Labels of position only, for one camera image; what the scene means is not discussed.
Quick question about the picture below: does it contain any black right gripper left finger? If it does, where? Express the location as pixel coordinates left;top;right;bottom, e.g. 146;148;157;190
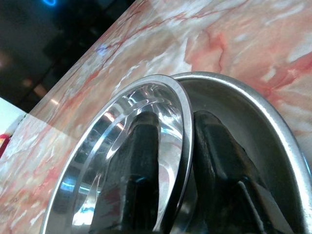
89;111;161;234

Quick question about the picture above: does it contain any red object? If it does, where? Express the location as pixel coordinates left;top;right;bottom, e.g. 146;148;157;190
0;133;11;158

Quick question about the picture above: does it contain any matte steel dish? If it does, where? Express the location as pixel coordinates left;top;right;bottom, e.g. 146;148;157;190
171;71;312;234

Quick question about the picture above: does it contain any shiny steel plate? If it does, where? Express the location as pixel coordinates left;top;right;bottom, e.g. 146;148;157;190
39;74;195;234

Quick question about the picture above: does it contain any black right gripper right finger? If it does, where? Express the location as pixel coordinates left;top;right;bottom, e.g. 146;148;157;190
192;111;294;234

